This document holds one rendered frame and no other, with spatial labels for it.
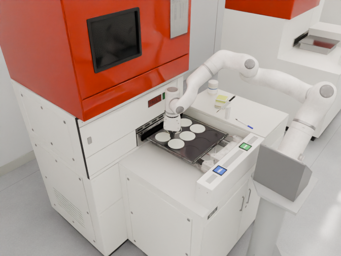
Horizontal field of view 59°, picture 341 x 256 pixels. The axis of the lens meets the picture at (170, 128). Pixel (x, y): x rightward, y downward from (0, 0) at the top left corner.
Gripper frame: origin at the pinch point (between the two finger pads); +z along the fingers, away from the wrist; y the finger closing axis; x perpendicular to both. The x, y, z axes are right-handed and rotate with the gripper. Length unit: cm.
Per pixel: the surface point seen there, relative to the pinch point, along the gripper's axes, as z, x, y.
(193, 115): 1.4, 28.7, 7.9
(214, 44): 57, 342, -8
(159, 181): 10.1, -30.3, -0.2
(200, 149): 2.1, -6.9, 18.5
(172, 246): 51, -41, 10
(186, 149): 2.2, -8.6, 10.6
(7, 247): 92, -44, -116
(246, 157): -3.6, -15.3, 44.7
